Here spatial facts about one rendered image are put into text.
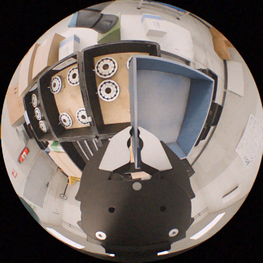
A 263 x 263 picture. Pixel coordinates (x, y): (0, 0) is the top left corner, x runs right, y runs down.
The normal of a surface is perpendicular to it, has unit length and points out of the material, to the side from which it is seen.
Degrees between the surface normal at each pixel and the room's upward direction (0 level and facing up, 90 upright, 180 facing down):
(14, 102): 78
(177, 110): 1
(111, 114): 0
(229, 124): 90
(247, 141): 90
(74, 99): 0
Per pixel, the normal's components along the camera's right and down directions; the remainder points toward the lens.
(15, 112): 0.99, 0.04
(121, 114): 0.10, 0.54
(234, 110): -0.99, 0.07
